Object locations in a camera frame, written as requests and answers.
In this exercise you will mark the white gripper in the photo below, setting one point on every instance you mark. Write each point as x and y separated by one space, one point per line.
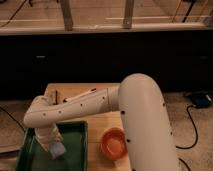
46 135

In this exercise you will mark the blue sponge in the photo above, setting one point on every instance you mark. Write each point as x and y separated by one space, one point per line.
56 149

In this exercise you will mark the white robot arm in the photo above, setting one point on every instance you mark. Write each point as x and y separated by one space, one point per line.
144 117

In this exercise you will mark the green plastic tray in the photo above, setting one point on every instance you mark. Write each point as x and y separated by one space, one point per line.
32 157

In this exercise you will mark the brown wooden block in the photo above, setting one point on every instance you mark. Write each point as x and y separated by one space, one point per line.
53 95

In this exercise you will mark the orange bowl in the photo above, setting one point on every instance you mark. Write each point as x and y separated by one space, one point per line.
112 144

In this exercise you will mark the black power adapter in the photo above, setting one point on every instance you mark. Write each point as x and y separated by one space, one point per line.
201 100

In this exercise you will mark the wooden frame post left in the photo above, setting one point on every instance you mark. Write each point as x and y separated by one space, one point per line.
67 16

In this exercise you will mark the wooden frame post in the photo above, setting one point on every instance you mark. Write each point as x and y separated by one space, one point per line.
128 14
67 16

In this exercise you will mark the wooden frame post right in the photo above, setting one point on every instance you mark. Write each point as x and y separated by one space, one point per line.
128 14

